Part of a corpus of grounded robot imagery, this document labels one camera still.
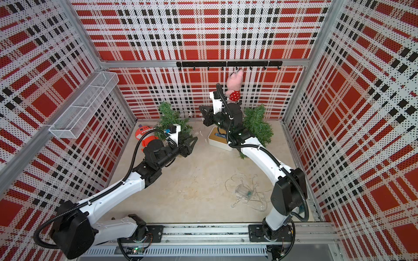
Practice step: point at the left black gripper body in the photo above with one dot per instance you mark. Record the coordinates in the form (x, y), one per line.
(183, 150)

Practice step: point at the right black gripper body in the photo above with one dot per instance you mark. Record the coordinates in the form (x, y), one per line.
(219, 119)

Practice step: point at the clear star string light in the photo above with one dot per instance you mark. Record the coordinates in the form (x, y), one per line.
(194, 124)

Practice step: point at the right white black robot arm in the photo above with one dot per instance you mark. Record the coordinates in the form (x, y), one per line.
(289, 195)

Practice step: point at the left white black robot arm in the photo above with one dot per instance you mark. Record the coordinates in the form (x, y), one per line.
(76, 227)

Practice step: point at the right small green christmas tree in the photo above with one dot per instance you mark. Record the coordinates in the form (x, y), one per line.
(254, 121)

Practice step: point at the small green christmas tree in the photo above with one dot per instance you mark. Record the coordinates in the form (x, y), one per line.
(254, 121)
(171, 117)

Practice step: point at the left small green christmas tree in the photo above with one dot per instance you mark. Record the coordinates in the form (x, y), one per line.
(171, 117)

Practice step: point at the white tissue box wooden lid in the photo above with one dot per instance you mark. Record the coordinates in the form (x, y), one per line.
(217, 138)

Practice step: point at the pink pig plush toy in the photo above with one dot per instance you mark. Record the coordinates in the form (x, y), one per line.
(233, 84)

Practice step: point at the red shark plush toy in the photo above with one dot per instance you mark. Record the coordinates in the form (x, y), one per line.
(143, 137)

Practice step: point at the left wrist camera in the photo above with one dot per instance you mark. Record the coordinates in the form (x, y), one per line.
(172, 133)

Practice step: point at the black wall hook rail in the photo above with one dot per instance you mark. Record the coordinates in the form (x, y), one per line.
(235, 64)

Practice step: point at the right clear string light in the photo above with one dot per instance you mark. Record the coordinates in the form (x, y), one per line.
(247, 190)

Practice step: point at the white wire mesh basket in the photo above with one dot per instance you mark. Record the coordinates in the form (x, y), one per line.
(75, 118)

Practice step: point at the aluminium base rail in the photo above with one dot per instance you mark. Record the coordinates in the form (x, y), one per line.
(303, 241)

